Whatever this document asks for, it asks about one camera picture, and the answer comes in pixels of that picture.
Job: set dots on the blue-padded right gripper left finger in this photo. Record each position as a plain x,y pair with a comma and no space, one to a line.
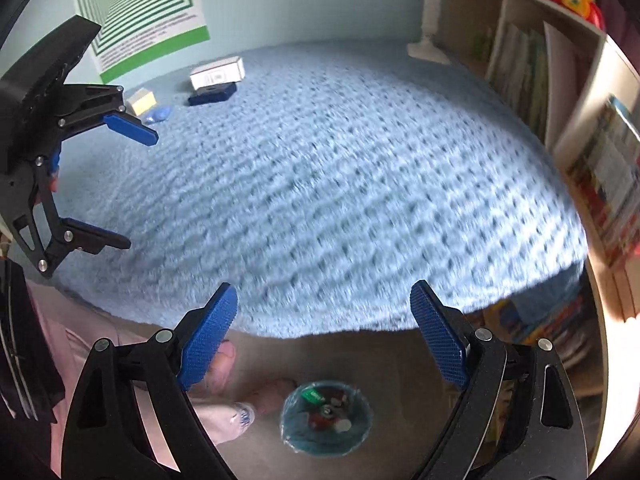
104,435

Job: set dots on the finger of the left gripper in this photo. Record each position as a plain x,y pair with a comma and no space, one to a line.
29,182
83,107

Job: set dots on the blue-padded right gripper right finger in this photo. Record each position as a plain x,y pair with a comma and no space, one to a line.
542,436

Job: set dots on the small cream box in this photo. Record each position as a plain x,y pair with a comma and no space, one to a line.
141,101

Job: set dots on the white floral gold-edged box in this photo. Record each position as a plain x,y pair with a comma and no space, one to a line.
224,71

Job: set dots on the red herbal tea can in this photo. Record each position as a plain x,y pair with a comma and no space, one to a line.
321,421

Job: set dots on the teal lined trash bin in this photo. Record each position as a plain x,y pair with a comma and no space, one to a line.
341,400

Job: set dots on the dark blue flat box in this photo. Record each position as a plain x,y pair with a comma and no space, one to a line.
212,94

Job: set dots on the white cup in bin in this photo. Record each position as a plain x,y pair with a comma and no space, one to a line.
342,425

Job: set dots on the green box in bin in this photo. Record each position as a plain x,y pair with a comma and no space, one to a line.
312,396

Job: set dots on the blue knitted bed blanket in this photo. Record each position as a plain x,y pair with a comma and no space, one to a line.
337,176

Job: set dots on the wooden bookshelf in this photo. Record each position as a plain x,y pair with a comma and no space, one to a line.
472,31

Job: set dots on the green striped wall poster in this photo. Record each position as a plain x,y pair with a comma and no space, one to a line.
135,32

